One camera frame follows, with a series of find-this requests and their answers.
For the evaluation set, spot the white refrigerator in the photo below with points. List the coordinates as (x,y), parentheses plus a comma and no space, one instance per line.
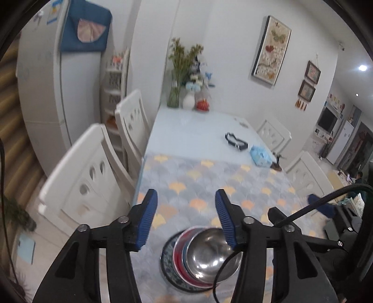
(59,91)

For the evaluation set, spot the red ornament jar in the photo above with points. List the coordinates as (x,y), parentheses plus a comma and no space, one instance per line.
(202,105)

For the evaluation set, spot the white chair right near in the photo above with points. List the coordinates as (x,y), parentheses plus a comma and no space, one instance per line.
(307,178)

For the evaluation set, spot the white dining chair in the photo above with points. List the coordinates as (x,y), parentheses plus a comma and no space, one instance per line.
(89,185)
(134,129)

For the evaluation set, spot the small framed picture lower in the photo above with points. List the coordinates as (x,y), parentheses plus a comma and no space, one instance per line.
(306,91)

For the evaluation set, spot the white dining chair far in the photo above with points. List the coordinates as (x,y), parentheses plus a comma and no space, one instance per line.
(134,129)

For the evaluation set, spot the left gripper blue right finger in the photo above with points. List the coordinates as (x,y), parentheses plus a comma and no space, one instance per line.
(297,274)

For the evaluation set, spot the small framed picture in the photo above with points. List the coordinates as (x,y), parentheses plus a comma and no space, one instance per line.
(312,73)
(306,91)

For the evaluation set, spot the small framed picture upper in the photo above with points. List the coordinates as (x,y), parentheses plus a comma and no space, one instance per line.
(312,73)

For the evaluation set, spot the white chair right far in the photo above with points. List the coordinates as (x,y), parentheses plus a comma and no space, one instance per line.
(274,135)

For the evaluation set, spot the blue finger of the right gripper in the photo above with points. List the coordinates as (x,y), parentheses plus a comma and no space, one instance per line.
(327,209)

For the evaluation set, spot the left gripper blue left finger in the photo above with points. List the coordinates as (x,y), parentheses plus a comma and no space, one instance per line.
(74,274)

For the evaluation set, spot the large framed picture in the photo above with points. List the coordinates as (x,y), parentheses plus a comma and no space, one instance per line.
(272,50)

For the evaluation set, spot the blue tissue pack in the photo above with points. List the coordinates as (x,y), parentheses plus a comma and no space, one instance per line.
(261,157)

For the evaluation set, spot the glass vase green stems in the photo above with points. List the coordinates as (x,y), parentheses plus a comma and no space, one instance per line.
(182,60)

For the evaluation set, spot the orange hanging ornament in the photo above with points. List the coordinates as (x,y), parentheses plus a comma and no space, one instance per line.
(301,104)

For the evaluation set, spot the scallop pattern tablecloth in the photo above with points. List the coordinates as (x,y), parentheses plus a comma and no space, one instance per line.
(186,198)

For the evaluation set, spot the blue fridge cover cloth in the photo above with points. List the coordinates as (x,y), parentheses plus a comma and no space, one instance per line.
(86,28)

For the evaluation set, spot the blue steel bowl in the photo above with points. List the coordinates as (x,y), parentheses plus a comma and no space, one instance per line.
(204,253)

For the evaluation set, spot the black plastic frame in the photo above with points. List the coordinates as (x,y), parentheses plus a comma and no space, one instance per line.
(235,142)

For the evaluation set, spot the white vase blue flowers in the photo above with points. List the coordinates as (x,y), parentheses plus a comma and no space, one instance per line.
(198,84)

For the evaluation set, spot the blue patterned plate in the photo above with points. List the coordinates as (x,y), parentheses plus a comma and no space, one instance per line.
(167,268)

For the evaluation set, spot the television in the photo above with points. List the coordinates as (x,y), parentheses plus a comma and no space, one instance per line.
(327,120)

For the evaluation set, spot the white shelf rack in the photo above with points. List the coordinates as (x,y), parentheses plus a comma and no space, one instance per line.
(113,90)

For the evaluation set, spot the red steel bowl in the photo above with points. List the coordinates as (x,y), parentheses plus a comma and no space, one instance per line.
(177,258)

